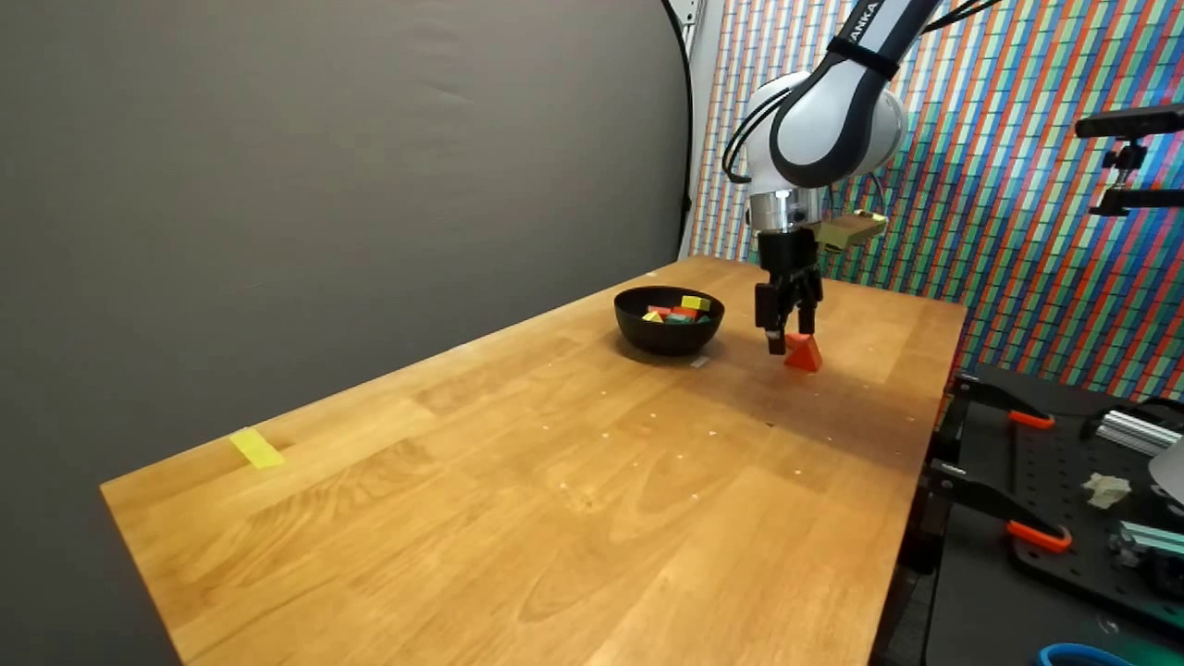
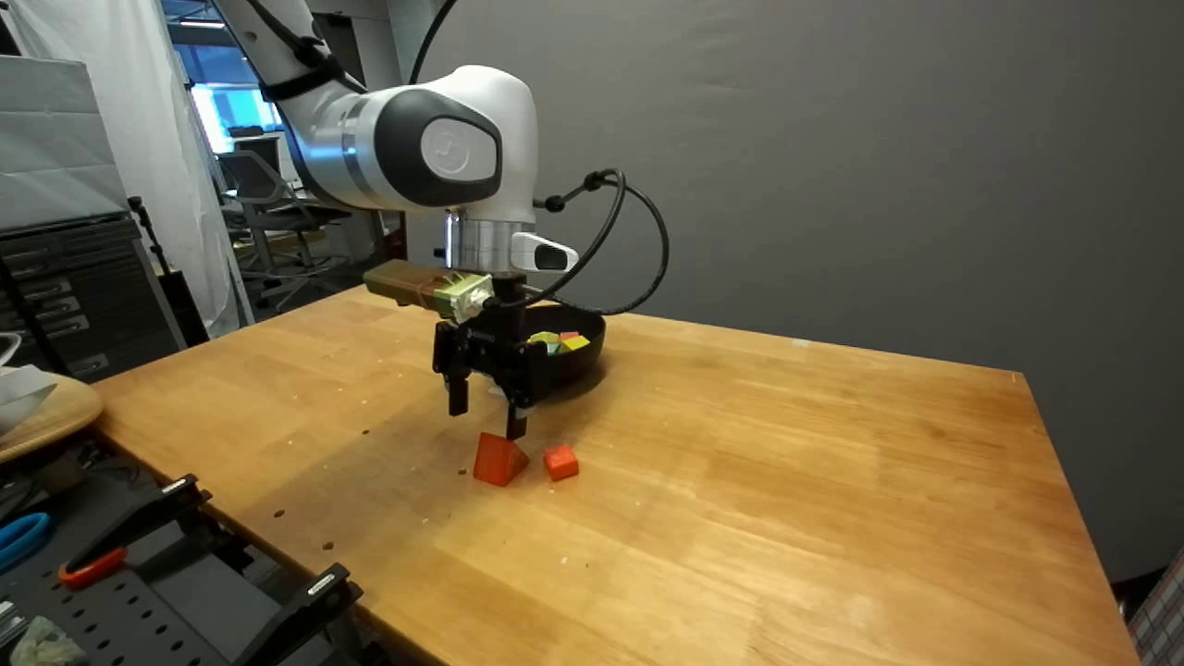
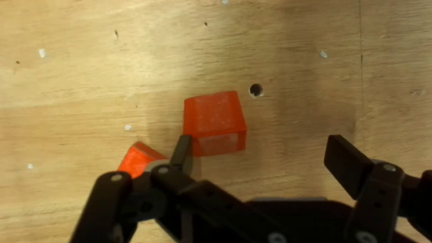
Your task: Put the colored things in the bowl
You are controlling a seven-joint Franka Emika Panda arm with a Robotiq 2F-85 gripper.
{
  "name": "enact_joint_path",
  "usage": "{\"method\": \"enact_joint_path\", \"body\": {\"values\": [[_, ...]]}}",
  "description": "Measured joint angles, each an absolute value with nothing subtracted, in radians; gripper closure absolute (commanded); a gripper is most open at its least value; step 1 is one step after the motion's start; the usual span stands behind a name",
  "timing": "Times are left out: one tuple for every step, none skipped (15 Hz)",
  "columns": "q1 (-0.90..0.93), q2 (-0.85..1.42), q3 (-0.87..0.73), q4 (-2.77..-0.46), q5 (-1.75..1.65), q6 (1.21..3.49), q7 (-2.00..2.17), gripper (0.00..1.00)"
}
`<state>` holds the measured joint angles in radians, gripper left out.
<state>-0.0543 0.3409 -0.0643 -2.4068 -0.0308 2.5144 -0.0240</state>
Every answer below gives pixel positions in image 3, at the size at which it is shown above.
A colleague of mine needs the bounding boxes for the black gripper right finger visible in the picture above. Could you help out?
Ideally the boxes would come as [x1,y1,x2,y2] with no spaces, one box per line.
[323,134,432,243]

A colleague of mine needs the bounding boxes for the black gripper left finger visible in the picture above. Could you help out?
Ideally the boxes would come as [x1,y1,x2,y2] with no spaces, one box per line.
[69,134,294,243]

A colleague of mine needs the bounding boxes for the small orange block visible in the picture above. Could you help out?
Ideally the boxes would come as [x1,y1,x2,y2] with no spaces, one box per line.
[116,141,169,180]

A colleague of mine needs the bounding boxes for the large red wedge block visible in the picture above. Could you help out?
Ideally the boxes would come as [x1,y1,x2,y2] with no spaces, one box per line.
[181,89,248,158]

